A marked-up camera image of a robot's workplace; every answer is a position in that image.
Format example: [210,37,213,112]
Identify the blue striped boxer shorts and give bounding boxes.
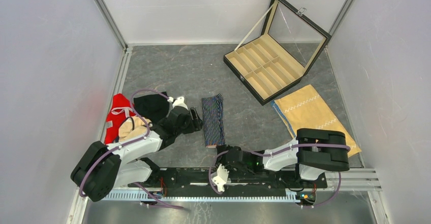
[201,93,225,148]

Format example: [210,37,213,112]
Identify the black underwear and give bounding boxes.
[133,94,170,123]

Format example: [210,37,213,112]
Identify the black compartment box glass lid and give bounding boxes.
[223,0,333,106]

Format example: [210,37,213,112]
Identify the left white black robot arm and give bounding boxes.
[71,107,204,202]

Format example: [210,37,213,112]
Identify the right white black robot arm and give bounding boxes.
[216,128,353,187]

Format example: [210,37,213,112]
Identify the beige underwear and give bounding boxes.
[116,116,152,142]

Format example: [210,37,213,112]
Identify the red underwear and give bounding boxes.
[104,93,136,144]

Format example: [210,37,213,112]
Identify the tan cloth mat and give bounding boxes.
[270,85,361,157]

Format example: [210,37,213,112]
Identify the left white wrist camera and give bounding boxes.
[167,95,189,110]

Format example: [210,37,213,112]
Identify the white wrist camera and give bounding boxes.
[167,95,189,110]
[210,165,229,195]

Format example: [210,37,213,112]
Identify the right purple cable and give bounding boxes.
[207,143,352,208]

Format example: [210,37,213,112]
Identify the purple cable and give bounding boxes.
[78,88,170,199]
[207,143,352,208]

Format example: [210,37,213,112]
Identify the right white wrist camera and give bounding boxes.
[210,165,229,195]

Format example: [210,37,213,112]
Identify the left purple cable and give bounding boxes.
[78,88,170,199]

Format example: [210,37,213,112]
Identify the white cable tray strip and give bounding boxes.
[103,189,300,204]

